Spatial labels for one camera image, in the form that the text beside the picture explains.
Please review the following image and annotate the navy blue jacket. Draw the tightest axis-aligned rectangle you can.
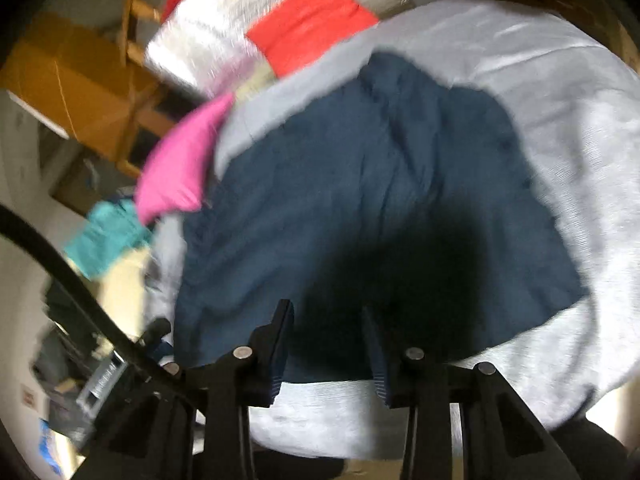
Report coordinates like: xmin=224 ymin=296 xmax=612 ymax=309
xmin=172 ymin=51 xmax=590 ymax=386

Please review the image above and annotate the light grey blanket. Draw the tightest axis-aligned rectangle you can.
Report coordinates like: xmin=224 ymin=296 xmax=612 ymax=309
xmin=145 ymin=0 xmax=640 ymax=461

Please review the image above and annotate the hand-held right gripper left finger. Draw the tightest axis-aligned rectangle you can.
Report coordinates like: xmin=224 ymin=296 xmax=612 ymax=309
xmin=70 ymin=299 xmax=295 ymax=480

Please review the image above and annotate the yellow cardboard box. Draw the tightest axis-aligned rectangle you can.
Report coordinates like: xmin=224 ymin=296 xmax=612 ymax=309
xmin=0 ymin=12 xmax=161 ymax=161

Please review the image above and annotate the black cable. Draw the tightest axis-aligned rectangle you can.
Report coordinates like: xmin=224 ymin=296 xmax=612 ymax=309
xmin=0 ymin=204 xmax=173 ymax=378

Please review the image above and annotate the wooden chair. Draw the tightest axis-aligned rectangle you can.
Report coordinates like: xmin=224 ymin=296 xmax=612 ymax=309
xmin=116 ymin=0 xmax=201 ymax=178

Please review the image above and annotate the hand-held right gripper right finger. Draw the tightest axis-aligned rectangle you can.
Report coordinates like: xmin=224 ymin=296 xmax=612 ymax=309
xmin=361 ymin=306 xmax=582 ymax=480

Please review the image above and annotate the orange-red folded cloth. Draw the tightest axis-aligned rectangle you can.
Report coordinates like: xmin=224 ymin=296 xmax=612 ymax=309
xmin=246 ymin=0 xmax=380 ymax=80

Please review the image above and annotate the silver foil mat roll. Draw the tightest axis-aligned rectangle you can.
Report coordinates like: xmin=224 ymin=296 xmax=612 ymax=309
xmin=145 ymin=0 xmax=413 ymax=101

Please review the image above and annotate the teal cloth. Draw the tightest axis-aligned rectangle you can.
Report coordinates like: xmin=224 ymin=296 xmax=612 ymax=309
xmin=64 ymin=201 xmax=153 ymax=281

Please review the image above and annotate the pink cloth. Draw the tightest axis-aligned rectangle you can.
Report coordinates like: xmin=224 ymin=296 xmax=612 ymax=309
xmin=135 ymin=91 xmax=237 ymax=227

